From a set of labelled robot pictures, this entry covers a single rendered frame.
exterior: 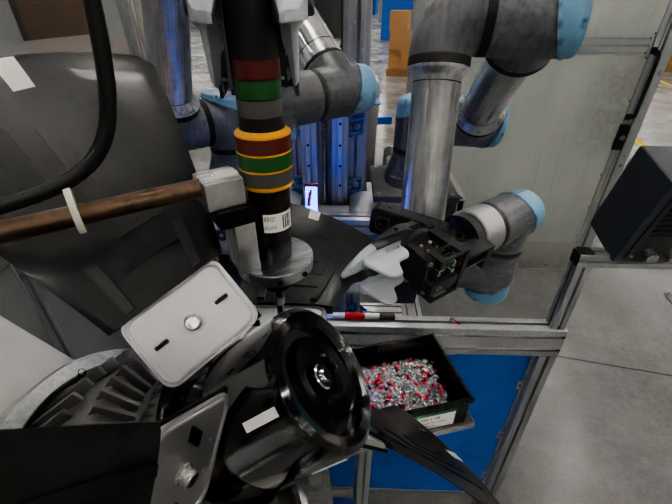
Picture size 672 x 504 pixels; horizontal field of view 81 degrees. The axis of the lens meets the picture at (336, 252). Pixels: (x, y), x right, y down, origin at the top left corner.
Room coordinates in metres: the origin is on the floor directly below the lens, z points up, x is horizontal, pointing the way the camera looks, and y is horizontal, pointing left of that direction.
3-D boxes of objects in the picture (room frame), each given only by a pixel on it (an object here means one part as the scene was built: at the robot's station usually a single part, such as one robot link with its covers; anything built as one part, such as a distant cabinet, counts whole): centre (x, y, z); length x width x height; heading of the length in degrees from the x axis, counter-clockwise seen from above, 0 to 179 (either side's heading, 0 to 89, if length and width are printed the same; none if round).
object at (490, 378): (0.66, -0.06, 0.45); 0.82 x 0.02 x 0.66; 88
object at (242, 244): (0.30, 0.06, 1.31); 0.09 x 0.07 x 0.10; 123
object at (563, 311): (0.64, -0.49, 0.96); 0.03 x 0.03 x 0.20; 88
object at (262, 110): (0.30, 0.06, 1.40); 0.03 x 0.03 x 0.01
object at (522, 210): (0.55, -0.27, 1.17); 0.11 x 0.08 x 0.09; 125
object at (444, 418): (0.49, -0.12, 0.85); 0.22 x 0.17 x 0.07; 103
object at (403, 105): (1.04, -0.22, 1.20); 0.13 x 0.12 x 0.14; 81
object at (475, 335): (0.66, -0.06, 0.82); 0.90 x 0.04 x 0.08; 88
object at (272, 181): (0.30, 0.06, 1.35); 0.04 x 0.04 x 0.01
